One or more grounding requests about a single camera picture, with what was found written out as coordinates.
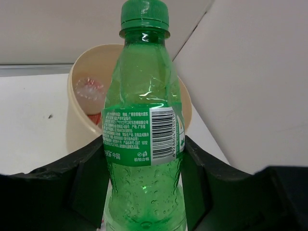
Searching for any aluminium frame rail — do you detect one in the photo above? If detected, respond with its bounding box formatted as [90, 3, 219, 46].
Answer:
[0, 64, 73, 77]

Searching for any beige plastic bin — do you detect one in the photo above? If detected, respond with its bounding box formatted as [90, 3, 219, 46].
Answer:
[66, 43, 193, 156]

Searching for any red label cola bottle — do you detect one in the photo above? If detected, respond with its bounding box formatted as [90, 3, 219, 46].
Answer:
[74, 77, 105, 127]

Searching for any green plastic bottle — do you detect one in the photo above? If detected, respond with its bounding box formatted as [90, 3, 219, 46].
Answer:
[102, 0, 187, 231]

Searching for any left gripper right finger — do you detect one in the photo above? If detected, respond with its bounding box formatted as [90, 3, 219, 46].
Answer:
[181, 137, 308, 231]

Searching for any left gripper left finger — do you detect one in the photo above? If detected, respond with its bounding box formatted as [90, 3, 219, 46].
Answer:
[0, 137, 109, 231]

